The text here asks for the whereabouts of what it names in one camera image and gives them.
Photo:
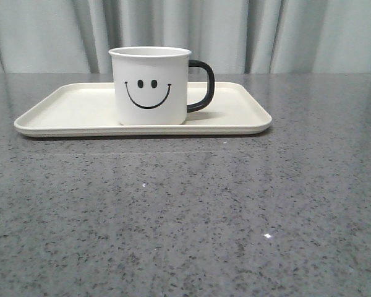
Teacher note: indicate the white smiley mug black handle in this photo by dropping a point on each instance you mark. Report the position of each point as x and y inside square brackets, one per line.
[151, 84]

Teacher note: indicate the pale grey-green curtain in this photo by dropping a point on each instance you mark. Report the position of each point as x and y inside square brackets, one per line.
[234, 37]

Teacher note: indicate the cream rectangular plastic tray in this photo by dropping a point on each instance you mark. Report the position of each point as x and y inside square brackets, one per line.
[88, 109]

